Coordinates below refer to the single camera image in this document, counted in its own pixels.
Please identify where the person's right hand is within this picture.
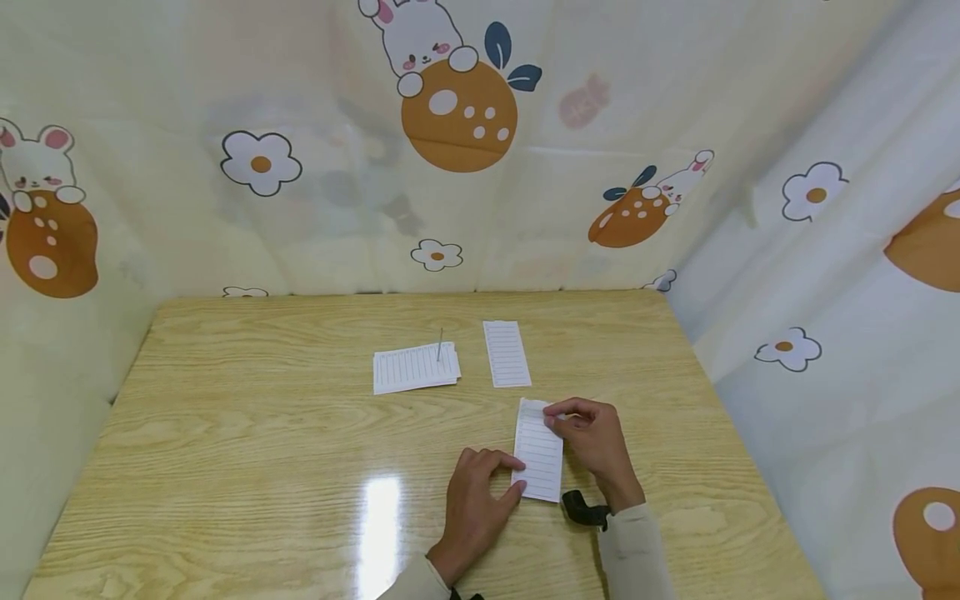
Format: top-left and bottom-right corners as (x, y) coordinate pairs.
(542, 397), (647, 514)

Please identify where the person's left hand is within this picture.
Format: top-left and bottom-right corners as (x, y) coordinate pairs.
(427, 447), (528, 586)

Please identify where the white lined paper slip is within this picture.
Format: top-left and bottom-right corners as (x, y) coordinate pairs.
(511, 397), (566, 504)
(482, 320), (533, 389)

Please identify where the person's left forearm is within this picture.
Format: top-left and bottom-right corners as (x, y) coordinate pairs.
(375, 553), (456, 600)

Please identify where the person's right forearm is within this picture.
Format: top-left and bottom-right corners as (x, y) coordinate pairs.
(597, 502), (678, 600)

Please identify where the stack of lined paper sheets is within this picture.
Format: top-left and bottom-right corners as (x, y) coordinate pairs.
(372, 341), (463, 396)

